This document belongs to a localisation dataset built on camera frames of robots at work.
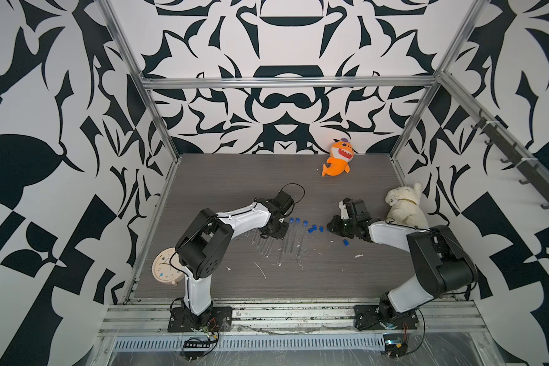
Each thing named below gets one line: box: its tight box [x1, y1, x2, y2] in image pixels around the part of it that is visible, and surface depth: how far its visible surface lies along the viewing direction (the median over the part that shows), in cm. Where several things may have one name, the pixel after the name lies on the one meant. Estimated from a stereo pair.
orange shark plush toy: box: [321, 138, 355, 177], surface depth 114 cm
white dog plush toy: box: [385, 181, 429, 228], surface depth 95 cm
